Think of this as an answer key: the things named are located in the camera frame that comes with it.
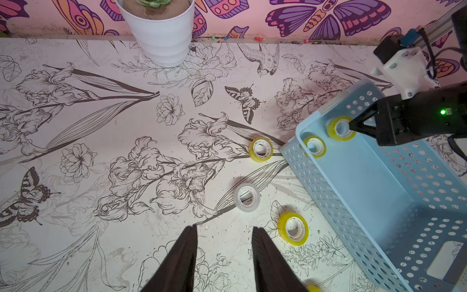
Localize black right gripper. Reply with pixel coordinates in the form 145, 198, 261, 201
349, 82, 467, 146

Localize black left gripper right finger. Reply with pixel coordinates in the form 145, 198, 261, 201
252, 227, 308, 292

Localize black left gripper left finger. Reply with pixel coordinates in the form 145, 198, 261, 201
142, 225, 198, 292

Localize yellow tape roll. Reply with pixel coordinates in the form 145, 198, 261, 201
327, 116, 356, 142
248, 137, 274, 163
304, 136, 327, 159
307, 285, 323, 292
278, 212, 309, 246

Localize clear white tape roll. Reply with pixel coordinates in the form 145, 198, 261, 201
233, 183, 261, 212

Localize light blue storage basket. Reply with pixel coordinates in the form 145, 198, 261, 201
281, 80, 467, 292

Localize white plant pot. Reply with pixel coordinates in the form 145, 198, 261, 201
116, 1, 195, 68

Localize green succulent plant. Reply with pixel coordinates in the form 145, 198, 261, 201
137, 0, 171, 9

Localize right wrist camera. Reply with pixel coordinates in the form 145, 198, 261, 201
367, 28, 439, 100

